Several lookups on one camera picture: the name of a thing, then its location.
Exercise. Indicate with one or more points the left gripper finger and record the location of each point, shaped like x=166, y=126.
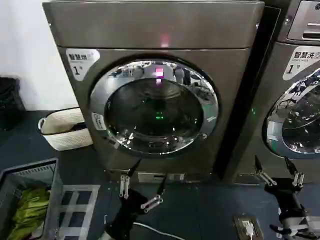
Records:
x=152, y=201
x=124, y=186

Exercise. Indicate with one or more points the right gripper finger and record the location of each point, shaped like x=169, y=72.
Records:
x=265, y=176
x=298, y=179

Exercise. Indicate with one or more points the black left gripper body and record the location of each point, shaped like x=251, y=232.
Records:
x=130, y=207

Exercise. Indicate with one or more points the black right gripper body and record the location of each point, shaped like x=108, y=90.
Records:
x=285, y=195

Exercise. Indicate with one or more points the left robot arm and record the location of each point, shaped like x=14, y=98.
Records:
x=110, y=236

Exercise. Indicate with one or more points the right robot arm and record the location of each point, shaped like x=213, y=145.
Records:
x=300, y=223

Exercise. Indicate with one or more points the white plug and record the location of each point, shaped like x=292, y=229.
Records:
x=248, y=227

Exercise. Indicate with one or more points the metal floor socket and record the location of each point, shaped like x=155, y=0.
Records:
x=237, y=225

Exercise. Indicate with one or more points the round glass washer door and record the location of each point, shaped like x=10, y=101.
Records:
x=300, y=120

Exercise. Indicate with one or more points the grey plastic laundry crate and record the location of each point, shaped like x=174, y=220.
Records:
x=53, y=190

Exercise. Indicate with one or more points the white woven laundry basket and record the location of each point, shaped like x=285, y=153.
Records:
x=67, y=138

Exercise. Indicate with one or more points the round glass dryer door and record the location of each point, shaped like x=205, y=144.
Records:
x=155, y=110

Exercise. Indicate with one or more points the green cloth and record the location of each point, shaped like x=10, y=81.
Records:
x=30, y=210

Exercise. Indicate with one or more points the grey front-loading washing machine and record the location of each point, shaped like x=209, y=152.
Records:
x=282, y=62

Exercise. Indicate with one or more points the grey front-loading dryer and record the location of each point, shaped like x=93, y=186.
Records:
x=155, y=30

